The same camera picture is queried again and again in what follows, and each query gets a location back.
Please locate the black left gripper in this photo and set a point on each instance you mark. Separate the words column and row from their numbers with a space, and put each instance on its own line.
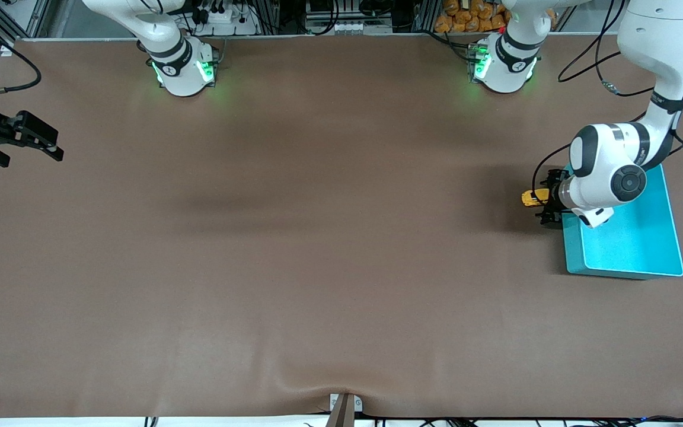
column 553, row 196

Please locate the yellow toy beetle car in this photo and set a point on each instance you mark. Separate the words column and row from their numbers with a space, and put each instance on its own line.
column 531, row 197

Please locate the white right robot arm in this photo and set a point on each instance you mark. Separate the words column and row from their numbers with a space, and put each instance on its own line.
column 184, row 65

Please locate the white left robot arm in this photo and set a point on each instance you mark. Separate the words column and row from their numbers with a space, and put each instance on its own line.
column 602, row 148

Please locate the white table corner clamp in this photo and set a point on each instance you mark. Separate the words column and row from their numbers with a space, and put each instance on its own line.
column 6, row 50

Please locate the teal plastic storage bin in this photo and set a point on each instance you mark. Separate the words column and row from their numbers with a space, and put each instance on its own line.
column 632, row 249

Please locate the pile of orange bags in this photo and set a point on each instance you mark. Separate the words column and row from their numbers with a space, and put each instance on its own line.
column 466, row 18

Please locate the brown table mat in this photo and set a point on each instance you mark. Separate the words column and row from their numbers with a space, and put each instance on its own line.
column 341, row 284

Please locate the white power strip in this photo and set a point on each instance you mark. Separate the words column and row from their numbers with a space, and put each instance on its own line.
column 223, row 16

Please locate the white terminal block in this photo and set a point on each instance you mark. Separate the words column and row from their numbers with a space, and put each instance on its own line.
column 359, row 28

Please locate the camera mount post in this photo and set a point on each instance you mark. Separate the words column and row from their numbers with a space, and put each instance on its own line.
column 341, row 412

